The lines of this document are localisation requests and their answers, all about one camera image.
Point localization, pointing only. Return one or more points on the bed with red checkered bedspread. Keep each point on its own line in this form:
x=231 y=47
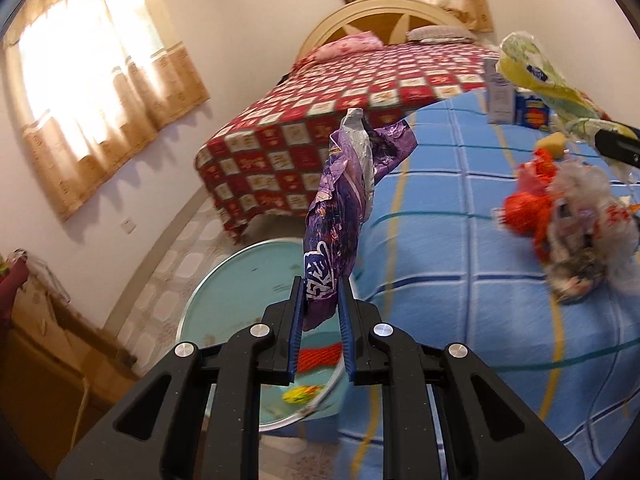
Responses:
x=325 y=110

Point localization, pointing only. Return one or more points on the yellow crumpled wrapper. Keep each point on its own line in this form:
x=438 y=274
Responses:
x=300 y=395

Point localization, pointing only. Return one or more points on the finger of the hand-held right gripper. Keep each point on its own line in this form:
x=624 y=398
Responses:
x=620 y=147

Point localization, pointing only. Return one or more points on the red orange snack wrapper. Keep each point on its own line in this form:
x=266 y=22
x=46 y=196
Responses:
x=520 y=210

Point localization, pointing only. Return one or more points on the yellow sponge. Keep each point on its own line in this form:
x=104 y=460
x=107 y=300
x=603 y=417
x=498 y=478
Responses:
x=550 y=142

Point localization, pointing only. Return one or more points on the pink plastic wrapper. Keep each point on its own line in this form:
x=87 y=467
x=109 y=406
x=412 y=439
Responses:
x=530 y=180

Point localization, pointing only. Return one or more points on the purple snack wrapper white print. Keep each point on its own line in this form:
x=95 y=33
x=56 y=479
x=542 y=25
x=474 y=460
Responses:
x=335 y=220

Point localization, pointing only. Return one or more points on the blue plaid tablecloth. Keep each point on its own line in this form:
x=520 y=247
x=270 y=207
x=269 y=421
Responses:
x=450 y=260

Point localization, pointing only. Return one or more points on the pink floral pillow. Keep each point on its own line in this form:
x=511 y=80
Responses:
x=345 y=46

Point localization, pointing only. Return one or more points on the cream wooden headboard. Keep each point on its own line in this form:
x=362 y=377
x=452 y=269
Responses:
x=370 y=22

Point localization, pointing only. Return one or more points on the clear crumpled plastic bag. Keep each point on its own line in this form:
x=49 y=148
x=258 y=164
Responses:
x=585 y=220

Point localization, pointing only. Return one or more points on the maroon cloth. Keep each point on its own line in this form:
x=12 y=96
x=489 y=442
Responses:
x=10 y=290

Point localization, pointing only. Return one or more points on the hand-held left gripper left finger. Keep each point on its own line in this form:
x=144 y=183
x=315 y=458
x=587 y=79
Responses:
x=297 y=332

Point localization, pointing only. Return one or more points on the white wall socket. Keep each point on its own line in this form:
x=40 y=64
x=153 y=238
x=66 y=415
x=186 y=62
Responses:
x=129 y=224

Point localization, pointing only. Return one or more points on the yellow green plastic bag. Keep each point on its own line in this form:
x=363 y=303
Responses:
x=530 y=70

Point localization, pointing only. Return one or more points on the white carton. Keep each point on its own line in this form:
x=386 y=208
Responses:
x=497 y=95

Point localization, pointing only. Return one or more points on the blue carton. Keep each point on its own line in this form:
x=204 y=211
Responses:
x=532 y=112

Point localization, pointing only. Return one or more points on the light blue metal bin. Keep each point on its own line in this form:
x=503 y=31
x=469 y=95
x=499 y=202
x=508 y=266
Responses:
x=240 y=285

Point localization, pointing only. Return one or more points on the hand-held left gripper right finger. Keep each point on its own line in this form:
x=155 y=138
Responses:
x=345 y=332

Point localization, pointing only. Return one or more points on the wooden cabinet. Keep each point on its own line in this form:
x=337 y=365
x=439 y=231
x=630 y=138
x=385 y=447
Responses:
x=40 y=360

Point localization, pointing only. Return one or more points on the red foam net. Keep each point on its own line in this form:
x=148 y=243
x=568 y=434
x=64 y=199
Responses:
x=320 y=357

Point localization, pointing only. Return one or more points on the striped pillow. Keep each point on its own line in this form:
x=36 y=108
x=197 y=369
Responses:
x=440 y=33

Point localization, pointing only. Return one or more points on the wide beige patterned curtain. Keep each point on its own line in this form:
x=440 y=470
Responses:
x=100 y=60

